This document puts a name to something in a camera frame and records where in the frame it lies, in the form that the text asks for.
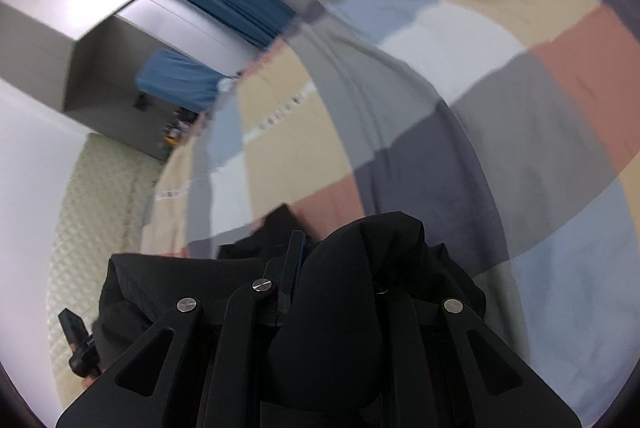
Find grey wardrobe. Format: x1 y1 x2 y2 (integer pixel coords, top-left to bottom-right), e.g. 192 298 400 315
0 0 267 161

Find black puffer jacket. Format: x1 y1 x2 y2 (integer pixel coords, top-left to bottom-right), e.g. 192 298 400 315
94 203 488 428

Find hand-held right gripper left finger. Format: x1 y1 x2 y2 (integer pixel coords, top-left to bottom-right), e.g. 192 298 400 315
55 231 308 428

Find patchwork bed quilt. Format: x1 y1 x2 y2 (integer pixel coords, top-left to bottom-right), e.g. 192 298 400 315
140 0 640 425

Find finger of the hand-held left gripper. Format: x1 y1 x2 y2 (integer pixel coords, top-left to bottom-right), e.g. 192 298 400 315
58 309 102 377

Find cream quilted headboard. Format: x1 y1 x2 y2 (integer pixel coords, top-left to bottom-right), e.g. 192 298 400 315
46 133 169 411

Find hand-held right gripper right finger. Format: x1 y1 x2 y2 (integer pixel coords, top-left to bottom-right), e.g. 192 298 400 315
384 294 584 428

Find group of small bottles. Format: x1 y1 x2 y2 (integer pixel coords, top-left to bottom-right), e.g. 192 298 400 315
161 107 202 147

